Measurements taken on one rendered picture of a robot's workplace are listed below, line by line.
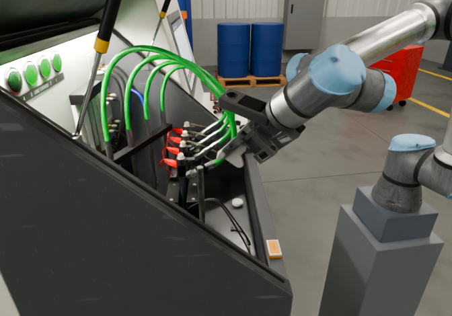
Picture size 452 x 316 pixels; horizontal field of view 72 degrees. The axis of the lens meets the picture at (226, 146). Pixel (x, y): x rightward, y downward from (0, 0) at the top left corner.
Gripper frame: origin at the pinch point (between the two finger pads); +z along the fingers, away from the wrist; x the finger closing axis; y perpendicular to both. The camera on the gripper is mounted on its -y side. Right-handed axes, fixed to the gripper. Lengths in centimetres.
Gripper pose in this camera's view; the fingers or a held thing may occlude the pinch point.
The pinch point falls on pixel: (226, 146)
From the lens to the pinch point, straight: 73.5
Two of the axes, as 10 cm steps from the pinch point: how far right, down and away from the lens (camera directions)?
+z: -4.8, 4.0, 7.8
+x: 5.5, -5.6, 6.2
